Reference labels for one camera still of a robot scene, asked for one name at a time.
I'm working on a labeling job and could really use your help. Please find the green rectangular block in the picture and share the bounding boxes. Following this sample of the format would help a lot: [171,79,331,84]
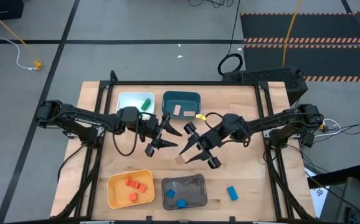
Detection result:
[140,98,153,111]

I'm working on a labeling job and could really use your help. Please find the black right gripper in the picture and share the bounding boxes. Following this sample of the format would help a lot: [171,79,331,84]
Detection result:
[178,121,230,170]

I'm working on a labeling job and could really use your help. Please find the black looped floor cable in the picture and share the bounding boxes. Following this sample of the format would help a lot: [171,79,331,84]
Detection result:
[217,0,244,77]

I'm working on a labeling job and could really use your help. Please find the white floor cable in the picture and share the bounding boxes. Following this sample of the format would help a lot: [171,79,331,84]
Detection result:
[0,0,36,71]

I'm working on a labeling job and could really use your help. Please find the black hazard-striped floor mat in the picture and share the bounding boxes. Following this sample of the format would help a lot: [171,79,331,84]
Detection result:
[240,11,360,83]

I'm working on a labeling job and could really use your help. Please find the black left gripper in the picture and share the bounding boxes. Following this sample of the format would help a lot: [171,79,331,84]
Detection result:
[136,111,184,158]

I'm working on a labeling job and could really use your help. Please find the black aluminium table frame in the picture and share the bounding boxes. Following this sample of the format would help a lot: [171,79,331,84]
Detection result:
[54,70,316,224]

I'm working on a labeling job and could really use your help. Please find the dark grey case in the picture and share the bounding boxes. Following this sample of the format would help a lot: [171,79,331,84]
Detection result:
[320,176,360,224]

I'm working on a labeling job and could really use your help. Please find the yellow cable with plug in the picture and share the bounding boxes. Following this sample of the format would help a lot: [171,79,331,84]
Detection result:
[0,3,43,71]

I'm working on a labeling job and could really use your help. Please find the white plastic bin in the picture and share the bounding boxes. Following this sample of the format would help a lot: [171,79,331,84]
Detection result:
[116,91,156,114]

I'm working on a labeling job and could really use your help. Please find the red rectangular block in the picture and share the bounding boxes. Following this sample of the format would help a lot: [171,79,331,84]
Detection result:
[125,178,140,189]

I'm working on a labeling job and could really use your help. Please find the teal plastic bin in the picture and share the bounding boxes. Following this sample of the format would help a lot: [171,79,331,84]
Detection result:
[161,90,202,121]

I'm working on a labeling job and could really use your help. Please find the white cable loop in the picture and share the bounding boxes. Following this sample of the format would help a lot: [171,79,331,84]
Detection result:
[314,118,342,138]

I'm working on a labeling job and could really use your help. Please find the blue rectangular block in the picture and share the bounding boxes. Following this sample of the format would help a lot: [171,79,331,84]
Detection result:
[227,185,239,202]

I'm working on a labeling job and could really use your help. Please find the translucent grey plastic bin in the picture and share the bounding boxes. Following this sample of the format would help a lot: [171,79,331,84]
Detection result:
[161,173,208,211]

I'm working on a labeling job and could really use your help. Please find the yellow floor cable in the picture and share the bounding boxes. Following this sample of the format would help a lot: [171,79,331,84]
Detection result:
[281,0,302,67]

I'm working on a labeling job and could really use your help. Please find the white paper sheet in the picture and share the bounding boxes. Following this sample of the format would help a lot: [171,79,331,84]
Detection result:
[304,167,329,218]

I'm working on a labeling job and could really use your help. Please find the yellow plastic bin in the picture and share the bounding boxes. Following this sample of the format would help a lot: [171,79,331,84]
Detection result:
[107,169,156,210]

